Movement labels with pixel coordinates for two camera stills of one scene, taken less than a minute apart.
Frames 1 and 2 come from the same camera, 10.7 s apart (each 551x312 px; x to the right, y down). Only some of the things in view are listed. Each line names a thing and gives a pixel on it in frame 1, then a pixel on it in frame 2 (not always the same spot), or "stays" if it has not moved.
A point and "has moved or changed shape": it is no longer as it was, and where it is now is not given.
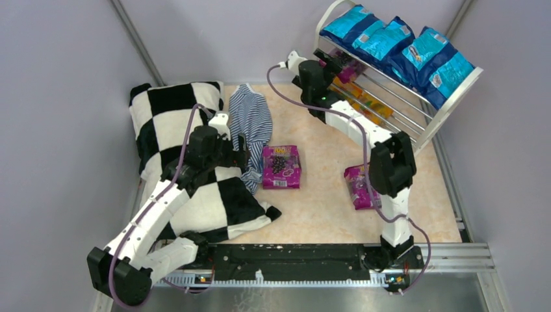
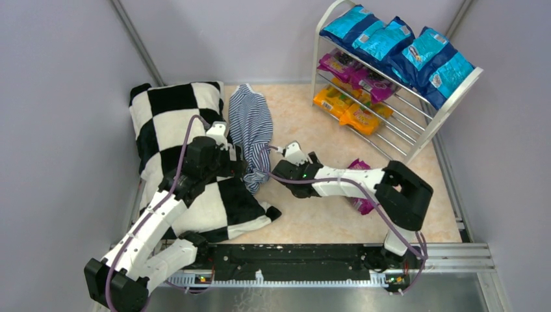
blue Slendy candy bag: [433, 66] stays
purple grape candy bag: [351, 68] stays
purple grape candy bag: [360, 194] has moved or changed shape
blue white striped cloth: [250, 115] stays
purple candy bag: [281, 167] has moved or changed shape
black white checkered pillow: [162, 116] stays
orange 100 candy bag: [374, 109] stays
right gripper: [331, 63] to [279, 169]
